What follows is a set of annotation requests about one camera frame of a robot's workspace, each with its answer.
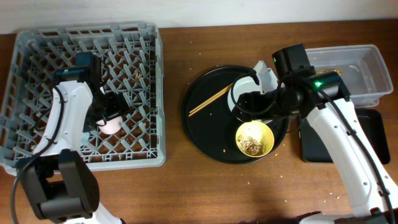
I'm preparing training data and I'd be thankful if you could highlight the pink plastic cup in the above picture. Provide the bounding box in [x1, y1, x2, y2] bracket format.
[96, 116, 123, 135]

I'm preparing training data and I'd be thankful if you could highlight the yellow bowl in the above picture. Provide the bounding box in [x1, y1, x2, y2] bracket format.
[235, 121, 275, 158]

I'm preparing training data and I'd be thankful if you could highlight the light blue plastic cup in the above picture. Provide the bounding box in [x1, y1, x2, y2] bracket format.
[80, 132, 90, 147]

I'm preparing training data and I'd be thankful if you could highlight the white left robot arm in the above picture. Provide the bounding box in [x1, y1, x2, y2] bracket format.
[13, 52, 130, 223]

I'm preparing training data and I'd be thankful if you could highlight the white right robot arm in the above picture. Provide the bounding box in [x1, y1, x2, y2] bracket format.
[256, 70, 397, 223]

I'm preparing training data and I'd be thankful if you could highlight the grey plastic dishwasher rack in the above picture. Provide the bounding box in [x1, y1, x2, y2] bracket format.
[1, 23, 165, 175]

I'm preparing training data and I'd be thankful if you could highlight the clear plastic waste bin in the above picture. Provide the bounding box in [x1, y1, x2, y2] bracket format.
[306, 45, 394, 108]

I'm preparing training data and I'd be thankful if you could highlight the white round plate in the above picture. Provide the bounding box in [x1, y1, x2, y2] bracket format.
[227, 75, 277, 124]

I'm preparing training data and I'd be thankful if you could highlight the black rectangular tray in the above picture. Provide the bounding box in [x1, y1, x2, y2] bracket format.
[299, 108, 391, 165]

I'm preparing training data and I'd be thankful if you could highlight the gold foil wrapper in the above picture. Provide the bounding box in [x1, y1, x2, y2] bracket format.
[316, 69, 343, 75]

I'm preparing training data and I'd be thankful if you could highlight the round black tray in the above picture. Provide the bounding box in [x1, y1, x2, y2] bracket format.
[181, 65, 288, 165]

